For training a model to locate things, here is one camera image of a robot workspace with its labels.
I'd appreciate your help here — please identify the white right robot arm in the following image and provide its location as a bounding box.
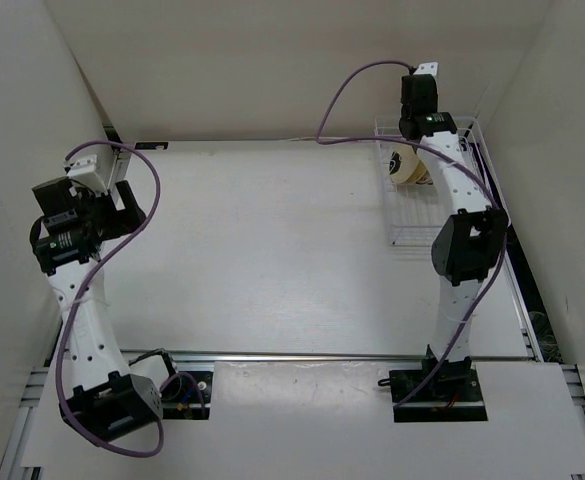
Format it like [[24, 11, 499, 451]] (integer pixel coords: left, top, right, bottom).
[[399, 63, 508, 400]]

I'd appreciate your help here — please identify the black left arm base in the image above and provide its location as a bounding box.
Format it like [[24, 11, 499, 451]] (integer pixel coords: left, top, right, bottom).
[[161, 371, 213, 420]]

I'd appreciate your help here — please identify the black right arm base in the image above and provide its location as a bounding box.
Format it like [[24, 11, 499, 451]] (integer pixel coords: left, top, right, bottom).
[[377, 355, 488, 423]]

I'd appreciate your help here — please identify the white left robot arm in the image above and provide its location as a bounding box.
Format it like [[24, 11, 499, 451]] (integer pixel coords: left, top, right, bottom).
[[30, 177, 182, 442]]

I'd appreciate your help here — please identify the cream plate with dark print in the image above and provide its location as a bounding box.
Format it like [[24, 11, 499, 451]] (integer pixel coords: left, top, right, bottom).
[[389, 144, 424, 185]]

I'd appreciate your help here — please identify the cream plate with orange pattern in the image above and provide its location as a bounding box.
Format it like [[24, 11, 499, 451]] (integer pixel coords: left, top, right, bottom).
[[411, 169, 432, 185]]

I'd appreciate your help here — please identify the black label sticker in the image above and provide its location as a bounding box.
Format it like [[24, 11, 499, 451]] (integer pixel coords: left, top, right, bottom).
[[134, 141, 169, 151]]

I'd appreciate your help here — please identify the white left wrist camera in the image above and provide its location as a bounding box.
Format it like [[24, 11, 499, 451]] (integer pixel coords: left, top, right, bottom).
[[64, 154, 110, 194]]

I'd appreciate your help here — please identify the white wire dish rack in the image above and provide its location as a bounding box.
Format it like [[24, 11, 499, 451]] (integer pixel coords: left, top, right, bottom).
[[375, 116, 500, 250]]

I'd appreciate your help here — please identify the aluminium frame rail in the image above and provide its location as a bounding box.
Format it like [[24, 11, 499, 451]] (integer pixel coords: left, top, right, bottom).
[[121, 349, 543, 364]]

